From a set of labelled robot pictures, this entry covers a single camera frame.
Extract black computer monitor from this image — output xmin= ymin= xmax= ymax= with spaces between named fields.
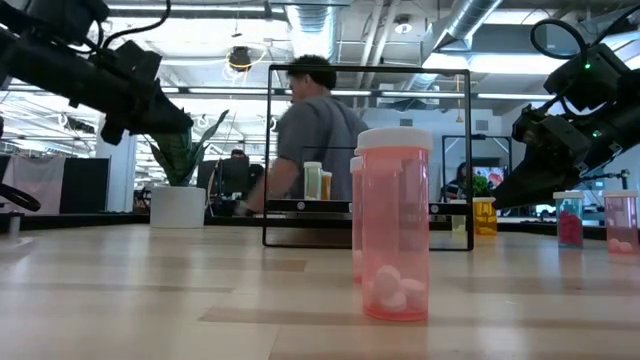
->
xmin=196 ymin=156 xmax=250 ymax=199

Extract white round plant pot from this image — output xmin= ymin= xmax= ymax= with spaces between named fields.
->
xmin=149 ymin=185 xmax=207 ymax=230

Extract silver smooth ventilation duct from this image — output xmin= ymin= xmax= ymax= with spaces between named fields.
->
xmin=399 ymin=0 xmax=504 ymax=104

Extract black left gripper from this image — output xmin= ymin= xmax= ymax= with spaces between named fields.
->
xmin=89 ymin=39 xmax=195 ymax=147

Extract black frame wooden shelf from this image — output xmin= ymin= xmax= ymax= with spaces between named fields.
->
xmin=260 ymin=63 xmax=475 ymax=252

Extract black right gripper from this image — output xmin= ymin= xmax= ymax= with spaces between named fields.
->
xmin=492 ymin=102 xmax=596 ymax=211

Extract person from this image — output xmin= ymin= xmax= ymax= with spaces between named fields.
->
xmin=439 ymin=161 xmax=471 ymax=202
xmin=229 ymin=148 xmax=265 ymax=201
xmin=243 ymin=53 xmax=370 ymax=215

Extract black background metal frame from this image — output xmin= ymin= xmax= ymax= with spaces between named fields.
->
xmin=441 ymin=133 xmax=513 ymax=201

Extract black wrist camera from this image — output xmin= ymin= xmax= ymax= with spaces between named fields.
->
xmin=543 ymin=42 xmax=632 ymax=112
xmin=24 ymin=0 xmax=110 ymax=45

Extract green snake plant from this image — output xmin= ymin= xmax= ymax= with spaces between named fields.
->
xmin=147 ymin=108 xmax=230 ymax=189

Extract blue pill bottle red pills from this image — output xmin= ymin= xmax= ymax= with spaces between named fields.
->
xmin=552 ymin=191 xmax=585 ymax=248

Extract black hanging cord reel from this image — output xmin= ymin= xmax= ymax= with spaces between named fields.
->
xmin=228 ymin=45 xmax=253 ymax=74

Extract white cloth cover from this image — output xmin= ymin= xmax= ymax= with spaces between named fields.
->
xmin=0 ymin=154 xmax=66 ymax=216

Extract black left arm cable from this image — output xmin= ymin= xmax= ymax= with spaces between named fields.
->
xmin=101 ymin=0 xmax=172 ymax=51

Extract small green background plant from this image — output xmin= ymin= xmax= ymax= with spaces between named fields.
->
xmin=471 ymin=174 xmax=491 ymax=198

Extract pink pill bottle white cap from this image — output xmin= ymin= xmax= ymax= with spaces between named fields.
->
xmin=355 ymin=126 xmax=434 ymax=322
xmin=349 ymin=155 xmax=365 ymax=286
xmin=602 ymin=189 xmax=640 ymax=255

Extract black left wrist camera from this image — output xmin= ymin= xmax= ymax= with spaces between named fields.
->
xmin=24 ymin=0 xmax=110 ymax=45

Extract black partition panel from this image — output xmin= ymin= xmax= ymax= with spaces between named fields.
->
xmin=59 ymin=157 xmax=111 ymax=215

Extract wall display screen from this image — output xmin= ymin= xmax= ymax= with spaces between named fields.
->
xmin=472 ymin=166 xmax=506 ymax=199

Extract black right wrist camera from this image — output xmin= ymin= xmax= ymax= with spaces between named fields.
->
xmin=543 ymin=42 xmax=632 ymax=112

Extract black jointed stand arm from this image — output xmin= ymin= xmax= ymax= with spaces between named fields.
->
xmin=582 ymin=168 xmax=631 ymax=191

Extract black curved bar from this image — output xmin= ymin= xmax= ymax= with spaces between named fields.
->
xmin=0 ymin=182 xmax=42 ymax=212

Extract silver ribbed ventilation duct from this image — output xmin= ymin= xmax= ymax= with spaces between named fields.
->
xmin=284 ymin=0 xmax=342 ymax=132

